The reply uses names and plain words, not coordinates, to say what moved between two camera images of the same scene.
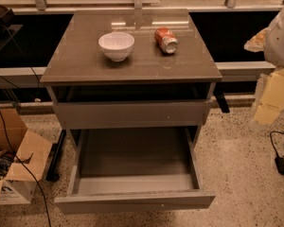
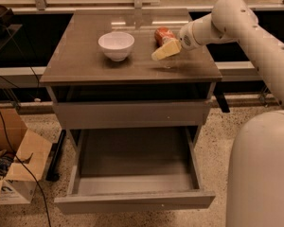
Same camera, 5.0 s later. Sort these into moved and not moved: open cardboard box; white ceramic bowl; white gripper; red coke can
Moved: white gripper
Not moved: red coke can; white ceramic bowl; open cardboard box
